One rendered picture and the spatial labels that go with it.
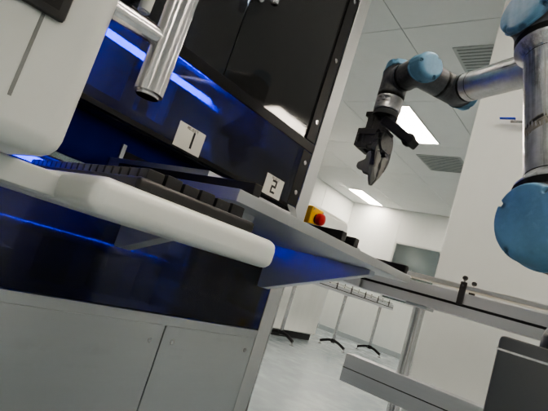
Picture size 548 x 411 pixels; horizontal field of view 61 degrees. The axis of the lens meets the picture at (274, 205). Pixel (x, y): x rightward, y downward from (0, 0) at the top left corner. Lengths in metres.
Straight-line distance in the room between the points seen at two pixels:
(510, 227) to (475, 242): 1.90
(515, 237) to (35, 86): 0.63
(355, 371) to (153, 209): 1.82
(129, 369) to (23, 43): 0.92
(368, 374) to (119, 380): 1.22
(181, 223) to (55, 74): 0.15
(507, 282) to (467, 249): 0.25
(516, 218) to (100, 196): 0.58
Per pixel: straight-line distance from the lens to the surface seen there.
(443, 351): 2.62
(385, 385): 2.09
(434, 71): 1.27
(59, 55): 0.37
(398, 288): 2.07
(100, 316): 1.09
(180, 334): 1.24
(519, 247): 0.74
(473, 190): 2.75
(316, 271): 1.28
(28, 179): 0.45
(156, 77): 0.40
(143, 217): 0.39
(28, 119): 0.36
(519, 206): 0.76
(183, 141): 1.12
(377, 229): 10.33
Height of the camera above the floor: 0.77
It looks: 8 degrees up
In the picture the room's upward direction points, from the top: 18 degrees clockwise
